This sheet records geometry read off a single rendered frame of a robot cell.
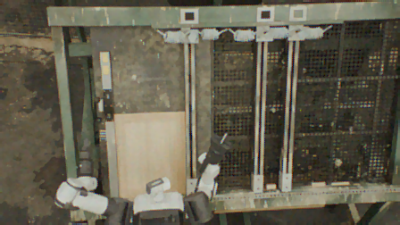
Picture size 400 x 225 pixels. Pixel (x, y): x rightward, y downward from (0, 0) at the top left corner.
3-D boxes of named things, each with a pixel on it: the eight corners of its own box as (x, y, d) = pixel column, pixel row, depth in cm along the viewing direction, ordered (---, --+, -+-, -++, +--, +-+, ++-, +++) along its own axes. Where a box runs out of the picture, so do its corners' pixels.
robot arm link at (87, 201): (57, 210, 208) (97, 221, 221) (72, 186, 207) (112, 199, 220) (52, 198, 217) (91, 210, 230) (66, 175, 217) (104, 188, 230)
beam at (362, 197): (73, 213, 288) (70, 221, 277) (71, 196, 284) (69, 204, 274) (393, 194, 312) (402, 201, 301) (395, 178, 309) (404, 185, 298)
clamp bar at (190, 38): (183, 192, 286) (186, 210, 263) (179, 8, 253) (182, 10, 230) (198, 191, 287) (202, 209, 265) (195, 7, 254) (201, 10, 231)
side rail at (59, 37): (72, 196, 284) (69, 204, 274) (54, 24, 254) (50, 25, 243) (81, 195, 285) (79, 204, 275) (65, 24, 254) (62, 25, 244)
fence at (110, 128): (111, 197, 281) (111, 200, 278) (100, 51, 255) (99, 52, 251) (119, 196, 282) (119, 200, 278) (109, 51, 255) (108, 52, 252)
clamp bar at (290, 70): (276, 187, 293) (287, 204, 270) (284, 5, 260) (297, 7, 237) (290, 186, 294) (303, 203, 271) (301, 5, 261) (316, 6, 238)
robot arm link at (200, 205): (212, 209, 243) (211, 217, 230) (198, 214, 244) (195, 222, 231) (206, 189, 243) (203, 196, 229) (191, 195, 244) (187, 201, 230)
